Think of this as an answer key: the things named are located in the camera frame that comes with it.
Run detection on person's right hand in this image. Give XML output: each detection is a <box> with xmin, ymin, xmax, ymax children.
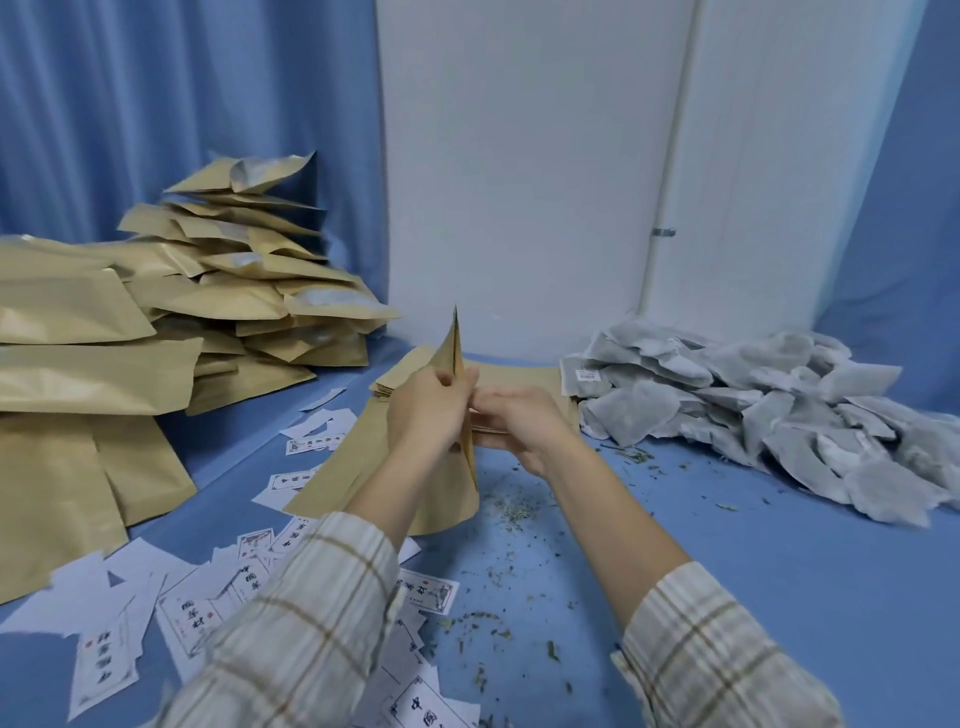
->
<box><xmin>468</xmin><ymin>386</ymin><xmax>585</xmax><ymax>481</ymax></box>

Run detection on person's left hand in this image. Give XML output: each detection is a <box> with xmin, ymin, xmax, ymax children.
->
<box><xmin>384</xmin><ymin>363</ymin><xmax>481</xmax><ymax>468</ymax></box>

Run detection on stack of kraft pouches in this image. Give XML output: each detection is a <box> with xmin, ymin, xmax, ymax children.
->
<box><xmin>368</xmin><ymin>344</ymin><xmax>583</xmax><ymax>444</ymax></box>

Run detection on kraft paper pouch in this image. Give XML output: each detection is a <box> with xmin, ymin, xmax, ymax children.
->
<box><xmin>284</xmin><ymin>305</ymin><xmax>481</xmax><ymax>538</ymax></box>

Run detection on pile of white tea bags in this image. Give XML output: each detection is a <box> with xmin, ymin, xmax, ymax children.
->
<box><xmin>560</xmin><ymin>318</ymin><xmax>960</xmax><ymax>529</ymax></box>

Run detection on pile of kraft pouches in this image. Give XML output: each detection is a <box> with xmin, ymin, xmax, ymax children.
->
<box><xmin>0</xmin><ymin>152</ymin><xmax>403</xmax><ymax>607</ymax></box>

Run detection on white paper labels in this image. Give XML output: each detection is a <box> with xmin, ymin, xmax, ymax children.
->
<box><xmin>0</xmin><ymin>386</ymin><xmax>483</xmax><ymax>728</ymax></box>

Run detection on person's right forearm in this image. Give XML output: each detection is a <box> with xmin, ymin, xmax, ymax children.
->
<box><xmin>539</xmin><ymin>442</ymin><xmax>849</xmax><ymax>728</ymax></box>

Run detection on person's left forearm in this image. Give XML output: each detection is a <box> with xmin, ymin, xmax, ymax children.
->
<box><xmin>149</xmin><ymin>442</ymin><xmax>481</xmax><ymax>728</ymax></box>

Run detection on blue table cover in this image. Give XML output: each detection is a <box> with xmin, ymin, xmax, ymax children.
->
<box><xmin>0</xmin><ymin>337</ymin><xmax>960</xmax><ymax>728</ymax></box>

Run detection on blue curtain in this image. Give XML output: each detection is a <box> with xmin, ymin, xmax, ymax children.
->
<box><xmin>813</xmin><ymin>0</ymin><xmax>960</xmax><ymax>418</ymax></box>
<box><xmin>0</xmin><ymin>0</ymin><xmax>390</xmax><ymax>301</ymax></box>

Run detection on white wall pipe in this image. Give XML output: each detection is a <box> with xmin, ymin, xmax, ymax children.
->
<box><xmin>637</xmin><ymin>0</ymin><xmax>708</xmax><ymax>320</ymax></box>

